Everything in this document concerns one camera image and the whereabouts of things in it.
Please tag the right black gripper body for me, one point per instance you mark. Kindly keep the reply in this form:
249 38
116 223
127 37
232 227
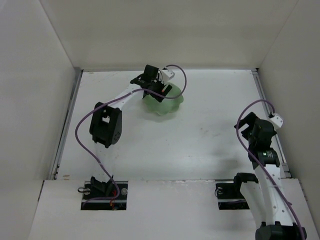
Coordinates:
246 124

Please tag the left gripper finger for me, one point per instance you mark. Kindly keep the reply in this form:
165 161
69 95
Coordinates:
156 95
167 88

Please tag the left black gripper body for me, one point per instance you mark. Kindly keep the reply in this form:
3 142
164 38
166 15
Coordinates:
163 90

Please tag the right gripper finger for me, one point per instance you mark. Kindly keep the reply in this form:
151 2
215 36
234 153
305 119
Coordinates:
247 120
246 134

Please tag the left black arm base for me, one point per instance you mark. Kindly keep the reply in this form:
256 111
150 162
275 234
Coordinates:
99 195

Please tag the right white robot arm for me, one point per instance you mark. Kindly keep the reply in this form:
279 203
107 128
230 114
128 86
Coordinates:
262 190

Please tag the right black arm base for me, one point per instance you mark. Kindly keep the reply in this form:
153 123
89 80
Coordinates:
228 194

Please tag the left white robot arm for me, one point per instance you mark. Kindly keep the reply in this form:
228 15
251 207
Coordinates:
106 123

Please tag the green scalloped fruit bowl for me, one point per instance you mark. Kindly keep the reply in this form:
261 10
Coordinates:
165 107

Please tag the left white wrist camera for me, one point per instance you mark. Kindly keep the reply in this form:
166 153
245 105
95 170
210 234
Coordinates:
166 75

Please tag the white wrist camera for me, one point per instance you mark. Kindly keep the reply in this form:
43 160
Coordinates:
276 120
166 75

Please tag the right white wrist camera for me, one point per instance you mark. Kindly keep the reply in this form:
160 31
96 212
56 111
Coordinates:
276 120

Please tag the aluminium frame rail left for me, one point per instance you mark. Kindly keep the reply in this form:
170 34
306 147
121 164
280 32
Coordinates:
56 161

